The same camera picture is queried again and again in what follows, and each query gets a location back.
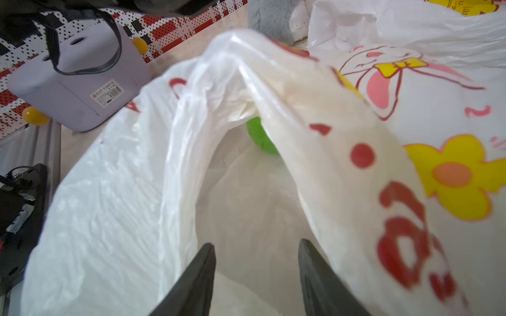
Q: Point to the plain white plastic bag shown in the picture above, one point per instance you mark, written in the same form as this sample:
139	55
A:
391	164

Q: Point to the grey plush dog toy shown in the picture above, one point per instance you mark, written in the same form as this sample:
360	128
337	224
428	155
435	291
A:
286	21

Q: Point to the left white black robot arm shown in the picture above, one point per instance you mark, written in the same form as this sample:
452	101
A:
19	20

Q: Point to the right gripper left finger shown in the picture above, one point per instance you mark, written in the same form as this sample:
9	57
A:
193	291

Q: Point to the lavender plastic container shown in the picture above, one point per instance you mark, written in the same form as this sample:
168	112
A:
99	74

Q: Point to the printed white plastic bag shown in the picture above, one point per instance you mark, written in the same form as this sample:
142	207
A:
460	32

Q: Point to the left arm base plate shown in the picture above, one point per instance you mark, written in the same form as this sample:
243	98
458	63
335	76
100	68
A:
23	203

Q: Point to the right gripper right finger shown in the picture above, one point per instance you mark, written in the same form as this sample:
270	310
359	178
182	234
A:
323	292

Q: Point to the small yellow ball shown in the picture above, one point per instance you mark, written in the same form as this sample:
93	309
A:
34	117

